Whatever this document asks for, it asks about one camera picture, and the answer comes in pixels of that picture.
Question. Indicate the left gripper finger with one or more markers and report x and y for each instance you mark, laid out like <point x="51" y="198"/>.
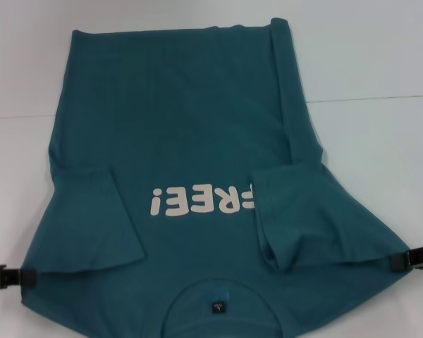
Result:
<point x="21" y="277"/>

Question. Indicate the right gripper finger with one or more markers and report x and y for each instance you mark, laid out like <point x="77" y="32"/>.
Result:
<point x="402" y="262"/>

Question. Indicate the teal FREE print t-shirt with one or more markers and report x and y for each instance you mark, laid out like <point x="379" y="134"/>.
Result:
<point x="197" y="141"/>

